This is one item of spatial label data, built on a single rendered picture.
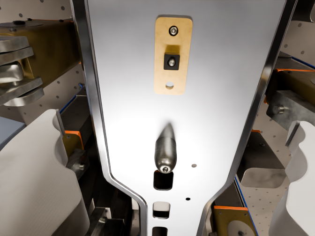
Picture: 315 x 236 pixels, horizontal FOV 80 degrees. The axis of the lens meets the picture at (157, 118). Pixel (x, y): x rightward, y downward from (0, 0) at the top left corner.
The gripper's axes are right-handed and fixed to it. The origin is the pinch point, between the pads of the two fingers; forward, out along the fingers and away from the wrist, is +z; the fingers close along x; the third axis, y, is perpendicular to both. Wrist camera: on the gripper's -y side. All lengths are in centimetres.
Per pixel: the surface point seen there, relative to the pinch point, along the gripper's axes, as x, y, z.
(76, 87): -26, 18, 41
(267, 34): 9.8, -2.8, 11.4
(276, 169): 18.5, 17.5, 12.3
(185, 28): 1.3, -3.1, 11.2
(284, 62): 21.0, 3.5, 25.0
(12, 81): -13.6, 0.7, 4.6
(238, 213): 19.0, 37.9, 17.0
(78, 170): -13.5, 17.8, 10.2
